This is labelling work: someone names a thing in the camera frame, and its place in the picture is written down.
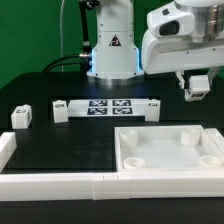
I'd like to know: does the white square tabletop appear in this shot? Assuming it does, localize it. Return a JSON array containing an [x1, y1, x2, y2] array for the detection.
[[114, 125, 224, 172]]

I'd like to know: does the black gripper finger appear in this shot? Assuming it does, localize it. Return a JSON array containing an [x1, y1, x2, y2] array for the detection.
[[207, 67, 219, 82], [176, 71, 185, 89]]

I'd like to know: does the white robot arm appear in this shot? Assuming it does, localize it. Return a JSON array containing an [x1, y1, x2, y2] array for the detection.
[[87, 0, 224, 85]]

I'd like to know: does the white cable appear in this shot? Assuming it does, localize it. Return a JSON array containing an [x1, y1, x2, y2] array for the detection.
[[59, 0, 66, 72]]

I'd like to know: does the white sheet with fiducial tags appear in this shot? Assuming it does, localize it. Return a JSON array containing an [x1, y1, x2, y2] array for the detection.
[[68, 98, 149, 117]]

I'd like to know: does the black cable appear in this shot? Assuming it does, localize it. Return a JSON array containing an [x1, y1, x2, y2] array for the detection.
[[42, 0, 100, 73]]

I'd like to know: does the white U-shaped obstacle fence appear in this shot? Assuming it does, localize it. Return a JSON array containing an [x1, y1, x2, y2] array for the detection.
[[0, 128, 224, 201]]

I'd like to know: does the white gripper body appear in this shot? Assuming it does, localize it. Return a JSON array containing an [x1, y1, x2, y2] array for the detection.
[[141, 30, 224, 74]]

